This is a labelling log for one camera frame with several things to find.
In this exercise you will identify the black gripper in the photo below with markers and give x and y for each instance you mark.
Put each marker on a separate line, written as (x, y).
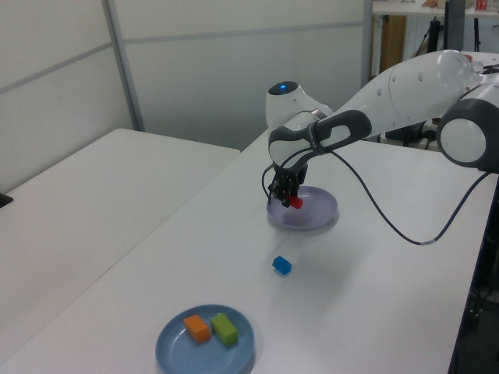
(292, 172)

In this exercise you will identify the red cylinder block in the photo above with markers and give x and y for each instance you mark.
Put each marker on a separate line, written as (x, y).
(297, 203)

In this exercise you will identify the small blue block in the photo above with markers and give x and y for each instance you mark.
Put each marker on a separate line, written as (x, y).
(281, 265)

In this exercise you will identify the green rectangular block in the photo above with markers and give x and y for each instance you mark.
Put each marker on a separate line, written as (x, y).
(225, 329)

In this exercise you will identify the orange rectangular block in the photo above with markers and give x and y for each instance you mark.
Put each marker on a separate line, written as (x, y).
(197, 328)

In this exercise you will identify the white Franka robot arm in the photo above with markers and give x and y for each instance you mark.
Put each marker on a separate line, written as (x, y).
(409, 89)

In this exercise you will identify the purple plate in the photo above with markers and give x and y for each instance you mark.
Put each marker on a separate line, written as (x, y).
(312, 214)

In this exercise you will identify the black control box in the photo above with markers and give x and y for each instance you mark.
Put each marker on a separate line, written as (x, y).
(401, 134)

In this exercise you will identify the brown wooden cabinet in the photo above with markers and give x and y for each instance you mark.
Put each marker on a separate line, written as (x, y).
(391, 43)

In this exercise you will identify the blue plate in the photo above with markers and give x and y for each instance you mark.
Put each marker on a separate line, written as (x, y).
(183, 350)

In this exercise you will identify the black monitor stand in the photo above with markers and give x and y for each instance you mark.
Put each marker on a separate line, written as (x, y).
(433, 37)

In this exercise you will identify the black monitor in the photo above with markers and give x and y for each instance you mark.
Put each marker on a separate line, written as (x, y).
(454, 23)

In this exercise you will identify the small red box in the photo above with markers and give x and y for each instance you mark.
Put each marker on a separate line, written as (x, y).
(482, 4)

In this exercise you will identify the grey partition post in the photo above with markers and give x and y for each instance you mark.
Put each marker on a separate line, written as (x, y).
(369, 39)

